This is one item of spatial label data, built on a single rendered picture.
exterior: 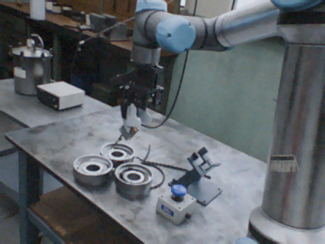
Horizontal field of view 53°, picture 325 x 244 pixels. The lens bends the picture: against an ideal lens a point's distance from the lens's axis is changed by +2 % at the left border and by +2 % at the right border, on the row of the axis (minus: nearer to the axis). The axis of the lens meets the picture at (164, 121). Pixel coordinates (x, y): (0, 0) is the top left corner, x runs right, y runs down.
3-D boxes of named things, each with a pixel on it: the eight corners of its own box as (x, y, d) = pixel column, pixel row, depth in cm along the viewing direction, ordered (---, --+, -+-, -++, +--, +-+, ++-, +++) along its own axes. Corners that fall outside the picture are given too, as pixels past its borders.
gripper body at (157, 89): (144, 113, 84) (149, 68, 79) (120, 102, 88) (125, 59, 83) (161, 107, 90) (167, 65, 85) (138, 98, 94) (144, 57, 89)
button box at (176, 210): (154, 210, 82) (157, 194, 80) (172, 200, 87) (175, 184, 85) (180, 229, 77) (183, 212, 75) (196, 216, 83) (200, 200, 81)
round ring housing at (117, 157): (101, 172, 94) (102, 160, 92) (97, 154, 103) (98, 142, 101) (136, 171, 97) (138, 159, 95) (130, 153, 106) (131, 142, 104)
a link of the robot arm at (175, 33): (213, 20, 71) (186, 12, 79) (169, 16, 65) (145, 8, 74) (205, 57, 74) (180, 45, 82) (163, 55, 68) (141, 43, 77)
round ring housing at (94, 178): (75, 189, 85) (75, 176, 83) (70, 168, 93) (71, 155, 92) (114, 186, 89) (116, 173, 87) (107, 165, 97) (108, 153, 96)
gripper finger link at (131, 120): (133, 141, 88) (140, 110, 85) (118, 133, 91) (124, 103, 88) (141, 139, 91) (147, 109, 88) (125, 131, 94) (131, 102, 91)
